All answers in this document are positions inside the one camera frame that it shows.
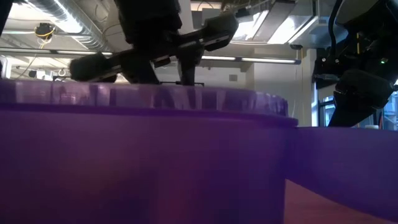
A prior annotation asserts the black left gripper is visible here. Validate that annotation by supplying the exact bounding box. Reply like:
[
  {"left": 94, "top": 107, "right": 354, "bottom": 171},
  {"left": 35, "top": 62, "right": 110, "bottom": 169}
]
[{"left": 69, "top": 0, "right": 239, "bottom": 86}]

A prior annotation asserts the purple plastic supply box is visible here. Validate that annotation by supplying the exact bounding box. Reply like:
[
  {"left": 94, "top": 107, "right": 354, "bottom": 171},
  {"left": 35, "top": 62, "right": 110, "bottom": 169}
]
[{"left": 0, "top": 77, "right": 398, "bottom": 224}]

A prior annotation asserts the silver rectangular air duct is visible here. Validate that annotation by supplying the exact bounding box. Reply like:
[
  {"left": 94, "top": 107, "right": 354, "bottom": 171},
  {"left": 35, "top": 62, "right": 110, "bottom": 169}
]
[{"left": 236, "top": 0, "right": 320, "bottom": 44}]

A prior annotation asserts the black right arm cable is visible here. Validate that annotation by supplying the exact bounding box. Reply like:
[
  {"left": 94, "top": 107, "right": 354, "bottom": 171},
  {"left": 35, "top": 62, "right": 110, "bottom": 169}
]
[{"left": 327, "top": 0, "right": 340, "bottom": 52}]

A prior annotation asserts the long ceiling light strip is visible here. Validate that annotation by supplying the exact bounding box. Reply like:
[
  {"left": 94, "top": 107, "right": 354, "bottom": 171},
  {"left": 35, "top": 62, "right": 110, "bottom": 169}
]
[
  {"left": 0, "top": 47, "right": 113, "bottom": 57},
  {"left": 201, "top": 55, "right": 302, "bottom": 65}
]

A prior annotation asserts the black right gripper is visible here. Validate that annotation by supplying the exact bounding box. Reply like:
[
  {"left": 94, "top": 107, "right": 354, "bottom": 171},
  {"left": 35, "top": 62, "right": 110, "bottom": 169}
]
[{"left": 313, "top": 18, "right": 398, "bottom": 128}]

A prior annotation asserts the yellow cable reel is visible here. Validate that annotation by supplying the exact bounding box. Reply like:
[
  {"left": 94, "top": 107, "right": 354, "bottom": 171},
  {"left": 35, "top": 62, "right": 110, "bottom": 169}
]
[{"left": 33, "top": 22, "right": 57, "bottom": 40}]

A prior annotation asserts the silver spiral air duct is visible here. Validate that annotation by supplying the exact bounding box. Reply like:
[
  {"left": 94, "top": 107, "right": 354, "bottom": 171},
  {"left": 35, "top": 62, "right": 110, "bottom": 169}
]
[{"left": 18, "top": 0, "right": 108, "bottom": 52}]

